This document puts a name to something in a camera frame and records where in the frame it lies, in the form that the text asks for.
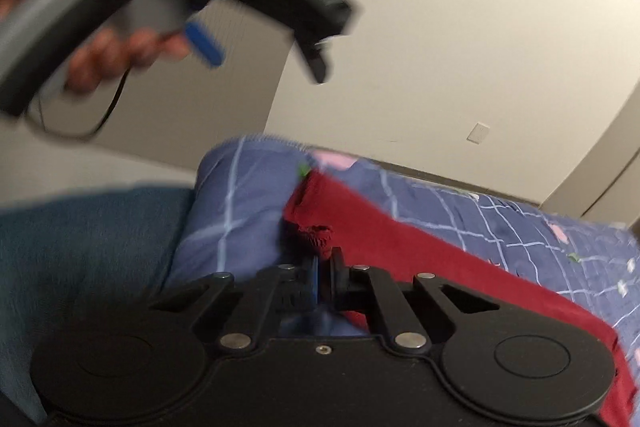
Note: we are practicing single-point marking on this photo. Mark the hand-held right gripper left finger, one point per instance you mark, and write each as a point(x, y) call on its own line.
point(314, 287)

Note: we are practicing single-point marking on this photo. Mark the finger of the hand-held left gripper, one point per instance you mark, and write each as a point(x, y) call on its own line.
point(205, 44)
point(315, 62)

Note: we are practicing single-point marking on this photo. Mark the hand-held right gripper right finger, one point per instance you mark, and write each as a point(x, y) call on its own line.
point(336, 282)

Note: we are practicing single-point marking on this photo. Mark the dark red garment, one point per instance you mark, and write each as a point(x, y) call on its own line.
point(425, 247)

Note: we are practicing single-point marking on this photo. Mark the blue checked floral blanket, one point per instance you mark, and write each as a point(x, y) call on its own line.
point(240, 207)

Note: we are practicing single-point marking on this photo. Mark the blue jeans leg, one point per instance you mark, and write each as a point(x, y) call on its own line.
point(75, 267)

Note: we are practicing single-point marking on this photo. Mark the beige door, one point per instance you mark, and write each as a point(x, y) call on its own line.
point(615, 187)

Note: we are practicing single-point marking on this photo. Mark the white wall plate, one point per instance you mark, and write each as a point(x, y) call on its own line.
point(479, 132)

